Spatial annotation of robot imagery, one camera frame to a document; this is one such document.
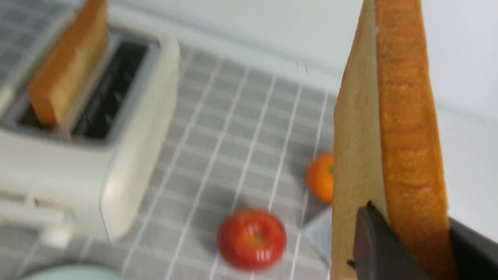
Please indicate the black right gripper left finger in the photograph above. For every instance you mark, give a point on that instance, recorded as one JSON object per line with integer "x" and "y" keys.
{"x": 378, "y": 254}

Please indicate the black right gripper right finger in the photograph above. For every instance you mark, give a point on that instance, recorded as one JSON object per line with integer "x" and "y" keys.
{"x": 476, "y": 256}

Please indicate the toasted bread slice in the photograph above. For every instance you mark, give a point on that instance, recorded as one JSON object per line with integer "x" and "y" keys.
{"x": 58, "y": 80}
{"x": 386, "y": 142}

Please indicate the orange persimmon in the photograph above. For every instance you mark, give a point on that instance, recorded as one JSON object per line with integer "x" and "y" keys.
{"x": 320, "y": 177}

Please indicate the red apple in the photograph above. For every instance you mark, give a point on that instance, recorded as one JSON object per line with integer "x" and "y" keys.
{"x": 252, "y": 240}

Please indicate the grey checkered tablecloth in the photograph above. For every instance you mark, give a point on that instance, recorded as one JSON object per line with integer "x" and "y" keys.
{"x": 238, "y": 138}

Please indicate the light green plate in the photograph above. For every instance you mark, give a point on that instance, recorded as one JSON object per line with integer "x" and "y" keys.
{"x": 75, "y": 272}

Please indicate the white two-slot toaster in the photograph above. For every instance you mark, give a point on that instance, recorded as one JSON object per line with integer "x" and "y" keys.
{"x": 89, "y": 175}

